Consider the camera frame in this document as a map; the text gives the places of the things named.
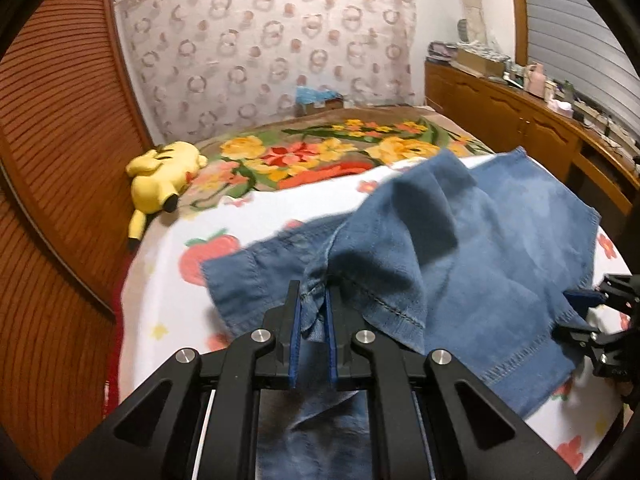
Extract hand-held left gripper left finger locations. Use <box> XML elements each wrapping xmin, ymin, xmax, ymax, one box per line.
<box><xmin>52</xmin><ymin>280</ymin><xmax>303</xmax><ymax>480</ymax></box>

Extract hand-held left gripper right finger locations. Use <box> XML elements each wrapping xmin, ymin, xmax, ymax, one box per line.
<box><xmin>325</xmin><ymin>285</ymin><xmax>576</xmax><ymax>480</ymax></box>

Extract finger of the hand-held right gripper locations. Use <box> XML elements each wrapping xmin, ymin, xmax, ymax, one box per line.
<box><xmin>562</xmin><ymin>274</ymin><xmax>640</xmax><ymax>311</ymax></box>
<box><xmin>550</xmin><ymin>325</ymin><xmax>626</xmax><ymax>358</ymax></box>

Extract blue denim pants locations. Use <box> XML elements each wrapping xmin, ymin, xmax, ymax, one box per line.
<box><xmin>200</xmin><ymin>147</ymin><xmax>601</xmax><ymax>480</ymax></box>

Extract white strawberry print sheet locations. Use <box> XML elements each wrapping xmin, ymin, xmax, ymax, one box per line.
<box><xmin>107</xmin><ymin>152</ymin><xmax>628</xmax><ymax>480</ymax></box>

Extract floral blanket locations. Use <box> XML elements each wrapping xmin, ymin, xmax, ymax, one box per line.
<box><xmin>185</xmin><ymin>110</ymin><xmax>496</xmax><ymax>211</ymax></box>

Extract red cloth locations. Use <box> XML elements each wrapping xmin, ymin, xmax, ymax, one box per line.
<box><xmin>102</xmin><ymin>260</ymin><xmax>126</xmax><ymax>416</ymax></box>

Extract yellow plush toy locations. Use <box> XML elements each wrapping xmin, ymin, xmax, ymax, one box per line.
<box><xmin>125</xmin><ymin>141</ymin><xmax>208</xmax><ymax>253</ymax></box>

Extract wooden sideboard cabinet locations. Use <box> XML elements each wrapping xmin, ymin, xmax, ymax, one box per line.
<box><xmin>424</xmin><ymin>57</ymin><xmax>640</xmax><ymax>216</ymax></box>

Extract small cardboard box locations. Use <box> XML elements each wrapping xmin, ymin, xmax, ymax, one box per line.
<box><xmin>296</xmin><ymin>100</ymin><xmax>346</xmax><ymax>117</ymax></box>

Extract pink thermos jug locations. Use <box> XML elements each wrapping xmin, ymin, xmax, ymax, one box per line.
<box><xmin>524</xmin><ymin>62</ymin><xmax>546</xmax><ymax>95</ymax></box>

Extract open cardboard box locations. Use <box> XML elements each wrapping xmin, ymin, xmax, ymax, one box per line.
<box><xmin>455</xmin><ymin>47</ymin><xmax>506</xmax><ymax>77</ymax></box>

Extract grey window blind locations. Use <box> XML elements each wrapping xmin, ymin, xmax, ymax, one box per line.
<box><xmin>517</xmin><ymin>0</ymin><xmax>640</xmax><ymax>126</ymax></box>

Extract patterned pouch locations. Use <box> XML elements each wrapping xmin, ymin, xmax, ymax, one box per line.
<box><xmin>427</xmin><ymin>41</ymin><xmax>458</xmax><ymax>63</ymax></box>

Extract wooden slatted wardrobe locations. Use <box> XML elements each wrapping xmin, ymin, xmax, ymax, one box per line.
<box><xmin>0</xmin><ymin>0</ymin><xmax>156</xmax><ymax>480</ymax></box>

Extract beige tied curtain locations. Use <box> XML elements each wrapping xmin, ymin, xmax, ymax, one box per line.
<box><xmin>447</xmin><ymin>0</ymin><xmax>503</xmax><ymax>46</ymax></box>

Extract ring patterned curtain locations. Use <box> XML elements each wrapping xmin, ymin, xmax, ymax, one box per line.
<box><xmin>112</xmin><ymin>0</ymin><xmax>418</xmax><ymax>143</ymax></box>

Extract wooden window frame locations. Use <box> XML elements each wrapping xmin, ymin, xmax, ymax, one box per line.
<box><xmin>505</xmin><ymin>0</ymin><xmax>532</xmax><ymax>66</ymax></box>

